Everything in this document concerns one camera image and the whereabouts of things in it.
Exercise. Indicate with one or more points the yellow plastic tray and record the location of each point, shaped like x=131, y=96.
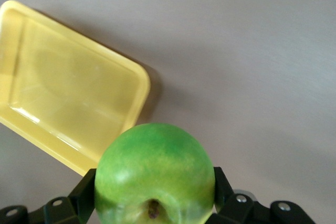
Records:
x=68, y=87

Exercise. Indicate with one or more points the green apple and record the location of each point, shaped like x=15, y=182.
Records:
x=155, y=171

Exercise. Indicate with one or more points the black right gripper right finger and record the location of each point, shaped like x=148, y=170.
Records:
x=236, y=208

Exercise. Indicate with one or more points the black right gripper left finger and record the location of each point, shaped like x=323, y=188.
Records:
x=76, y=203

